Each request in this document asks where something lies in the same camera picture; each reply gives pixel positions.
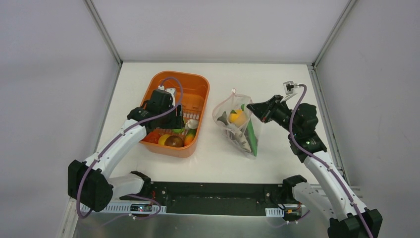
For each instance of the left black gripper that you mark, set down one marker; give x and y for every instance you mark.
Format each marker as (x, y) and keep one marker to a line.
(177, 119)

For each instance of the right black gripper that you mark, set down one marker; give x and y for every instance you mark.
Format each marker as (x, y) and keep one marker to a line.
(270, 109)

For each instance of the clear zip top bag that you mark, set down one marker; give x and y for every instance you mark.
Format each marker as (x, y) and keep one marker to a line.
(233, 102)

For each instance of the orange fruit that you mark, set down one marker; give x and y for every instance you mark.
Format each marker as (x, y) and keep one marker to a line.
(237, 117)

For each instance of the green lime fruit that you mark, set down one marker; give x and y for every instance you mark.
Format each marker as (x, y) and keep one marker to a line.
(179, 131)

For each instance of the grey toy fish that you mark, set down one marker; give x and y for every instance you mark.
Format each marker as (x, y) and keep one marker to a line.
(234, 133)

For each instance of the white mushroom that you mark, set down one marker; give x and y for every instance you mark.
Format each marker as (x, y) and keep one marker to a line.
(191, 124)

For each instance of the yellow lemon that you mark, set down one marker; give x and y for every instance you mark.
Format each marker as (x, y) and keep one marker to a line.
(163, 138)

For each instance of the small orange tangerine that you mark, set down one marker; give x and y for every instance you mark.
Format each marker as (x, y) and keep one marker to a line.
(189, 138)

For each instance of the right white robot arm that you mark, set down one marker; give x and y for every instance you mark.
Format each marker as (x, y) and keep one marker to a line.
(345, 215)

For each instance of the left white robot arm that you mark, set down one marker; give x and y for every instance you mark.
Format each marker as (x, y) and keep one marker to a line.
(90, 181)

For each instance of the orange plastic basket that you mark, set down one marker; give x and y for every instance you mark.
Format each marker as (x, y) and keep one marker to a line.
(195, 95)

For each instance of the red tomato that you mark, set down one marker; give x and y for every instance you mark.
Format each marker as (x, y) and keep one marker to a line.
(152, 137)

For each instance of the brown chestnut ball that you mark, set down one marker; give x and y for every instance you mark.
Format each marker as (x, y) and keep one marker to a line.
(174, 141)

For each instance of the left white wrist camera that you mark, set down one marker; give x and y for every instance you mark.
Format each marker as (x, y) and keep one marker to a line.
(171, 91)

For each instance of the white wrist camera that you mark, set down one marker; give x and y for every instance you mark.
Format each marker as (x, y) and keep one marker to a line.
(289, 87)
(171, 91)

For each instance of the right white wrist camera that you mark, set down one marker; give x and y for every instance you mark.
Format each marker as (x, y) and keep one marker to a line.
(289, 87)

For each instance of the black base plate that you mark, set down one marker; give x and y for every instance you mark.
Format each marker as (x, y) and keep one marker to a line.
(232, 199)

